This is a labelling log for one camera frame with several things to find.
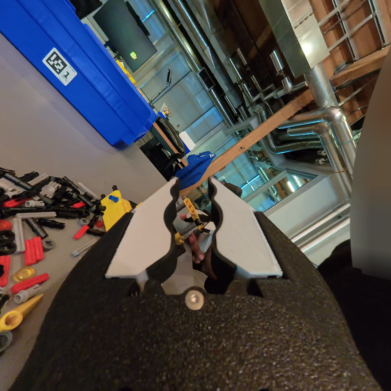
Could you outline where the blue jacket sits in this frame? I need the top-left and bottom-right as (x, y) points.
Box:
(176, 151), (216, 190)

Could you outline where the pile of black red toy pieces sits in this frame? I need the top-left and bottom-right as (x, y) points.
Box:
(0, 166), (106, 352)

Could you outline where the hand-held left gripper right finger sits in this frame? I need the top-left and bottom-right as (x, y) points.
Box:
(204, 177), (283, 294)

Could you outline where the person's right hand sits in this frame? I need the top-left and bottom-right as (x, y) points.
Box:
(180, 214), (218, 280)

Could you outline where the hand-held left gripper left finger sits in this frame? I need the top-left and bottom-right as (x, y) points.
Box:
(105, 177), (181, 291)

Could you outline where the person's black clothing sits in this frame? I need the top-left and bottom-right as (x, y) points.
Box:
(318, 240), (391, 391)

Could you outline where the black bag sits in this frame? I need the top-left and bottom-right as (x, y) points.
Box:
(157, 118), (186, 157)

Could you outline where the silver ventilation pipe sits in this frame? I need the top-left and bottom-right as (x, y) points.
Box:
(257, 104), (358, 184)

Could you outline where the wooden top desk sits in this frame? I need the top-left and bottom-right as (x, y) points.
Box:
(139, 118), (188, 181)

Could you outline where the white box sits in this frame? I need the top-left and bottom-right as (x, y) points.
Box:
(179, 131), (196, 153)

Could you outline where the dark monitor screen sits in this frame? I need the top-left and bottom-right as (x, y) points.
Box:
(93, 0), (158, 73)

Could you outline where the yellow and black toy assembly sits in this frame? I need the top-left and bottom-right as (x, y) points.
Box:
(101, 189), (213, 246)

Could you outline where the wooden beam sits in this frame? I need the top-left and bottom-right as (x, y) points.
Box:
(180, 89), (315, 199)

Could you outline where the silver air duct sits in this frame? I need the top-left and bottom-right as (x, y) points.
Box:
(260, 0), (330, 77)

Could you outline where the blue plastic bin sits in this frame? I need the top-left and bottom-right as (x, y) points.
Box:
(0, 0), (158, 150)

